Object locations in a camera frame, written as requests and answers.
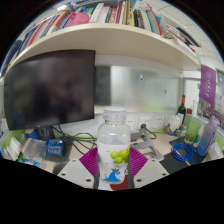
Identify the purple translucent water bottle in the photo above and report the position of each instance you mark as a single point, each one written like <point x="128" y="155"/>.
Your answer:
<point x="206" y="140"/>

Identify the silver laptop stand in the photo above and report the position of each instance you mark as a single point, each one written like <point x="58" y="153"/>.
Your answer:
<point x="146" y="145"/>

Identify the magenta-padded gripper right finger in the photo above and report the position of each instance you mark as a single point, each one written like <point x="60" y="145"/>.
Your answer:
<point x="151" y="171"/>

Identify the black desk mat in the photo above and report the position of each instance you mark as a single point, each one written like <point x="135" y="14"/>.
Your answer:
<point x="173" y="165"/>

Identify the flat round red coaster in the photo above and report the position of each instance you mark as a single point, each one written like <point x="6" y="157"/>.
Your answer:
<point x="120" y="186"/>

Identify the green drinking glass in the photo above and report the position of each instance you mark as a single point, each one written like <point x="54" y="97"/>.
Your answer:
<point x="191" y="133"/>

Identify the stack of white tissues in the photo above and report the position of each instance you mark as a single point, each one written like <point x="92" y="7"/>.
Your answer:
<point x="11" y="148"/>

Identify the clear plastic box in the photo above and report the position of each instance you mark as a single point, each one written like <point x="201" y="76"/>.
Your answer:
<point x="33" y="148"/>

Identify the black computer monitor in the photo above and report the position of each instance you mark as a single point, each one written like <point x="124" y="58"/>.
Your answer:
<point x="50" y="90"/>

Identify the clear plastic drink bottle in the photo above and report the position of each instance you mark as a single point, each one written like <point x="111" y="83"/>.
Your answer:
<point x="113" y="146"/>

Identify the small blue printed box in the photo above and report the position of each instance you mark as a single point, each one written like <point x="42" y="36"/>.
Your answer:
<point x="55" y="147"/>

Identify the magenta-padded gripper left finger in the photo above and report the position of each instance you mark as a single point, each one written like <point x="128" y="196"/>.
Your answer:
<point x="75" y="171"/>

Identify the shelf unit with books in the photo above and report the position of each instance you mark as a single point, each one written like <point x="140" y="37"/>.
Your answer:
<point x="110" y="36"/>

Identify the dark wine bottle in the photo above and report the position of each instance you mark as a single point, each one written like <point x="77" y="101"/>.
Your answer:
<point x="181" y="110"/>

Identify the purple hanging pennant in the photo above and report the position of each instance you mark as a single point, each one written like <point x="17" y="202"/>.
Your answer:
<point x="207" y="85"/>

